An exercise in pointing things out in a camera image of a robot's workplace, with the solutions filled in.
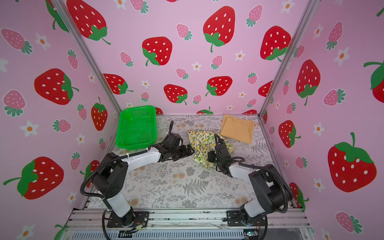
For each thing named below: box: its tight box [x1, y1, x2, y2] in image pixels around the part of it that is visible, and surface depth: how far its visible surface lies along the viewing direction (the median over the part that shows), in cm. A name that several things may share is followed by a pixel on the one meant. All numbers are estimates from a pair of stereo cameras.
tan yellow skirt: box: [220, 114, 255, 144], surface depth 113 cm
